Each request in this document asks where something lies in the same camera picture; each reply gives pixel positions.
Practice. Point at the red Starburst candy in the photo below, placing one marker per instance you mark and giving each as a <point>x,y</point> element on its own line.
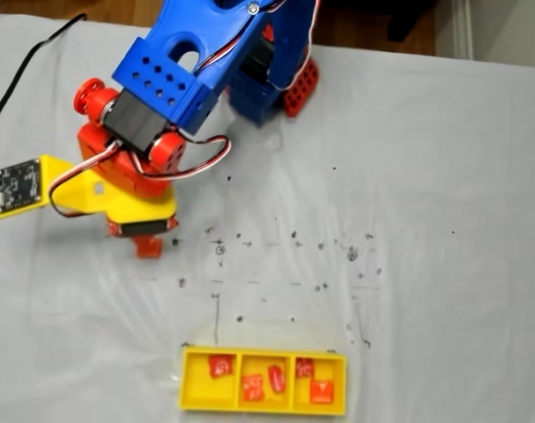
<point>220,365</point>
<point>305,368</point>
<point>276,378</point>

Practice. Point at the orange Starburst candy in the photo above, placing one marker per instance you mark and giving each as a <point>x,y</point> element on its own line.
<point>253,388</point>
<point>149,251</point>
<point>322,392</point>

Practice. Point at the yellow three-compartment box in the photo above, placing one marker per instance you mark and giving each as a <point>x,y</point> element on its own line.
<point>192,396</point>

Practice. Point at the white plastic table cover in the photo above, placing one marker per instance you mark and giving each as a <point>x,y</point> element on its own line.
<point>425,176</point>

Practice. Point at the camera board on yellow mount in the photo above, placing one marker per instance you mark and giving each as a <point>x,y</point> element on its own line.
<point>20,185</point>

